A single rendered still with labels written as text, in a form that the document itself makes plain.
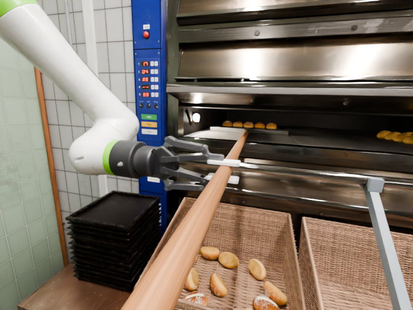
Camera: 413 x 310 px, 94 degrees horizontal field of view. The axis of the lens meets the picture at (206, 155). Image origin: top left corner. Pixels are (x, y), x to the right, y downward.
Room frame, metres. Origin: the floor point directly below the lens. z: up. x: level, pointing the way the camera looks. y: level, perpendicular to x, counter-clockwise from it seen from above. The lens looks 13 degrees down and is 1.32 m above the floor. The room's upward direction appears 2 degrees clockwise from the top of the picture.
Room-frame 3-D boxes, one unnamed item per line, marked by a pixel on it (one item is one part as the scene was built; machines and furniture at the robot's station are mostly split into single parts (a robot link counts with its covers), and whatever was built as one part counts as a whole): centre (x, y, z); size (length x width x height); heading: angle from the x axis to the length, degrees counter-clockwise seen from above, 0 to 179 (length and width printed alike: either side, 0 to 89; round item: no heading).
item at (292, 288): (0.69, -0.10, 0.72); 0.56 x 0.49 x 0.28; 76
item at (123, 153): (0.47, 0.18, 1.20); 0.12 x 0.06 x 0.09; 166
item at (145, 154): (0.44, 0.11, 1.20); 0.09 x 0.07 x 0.08; 76
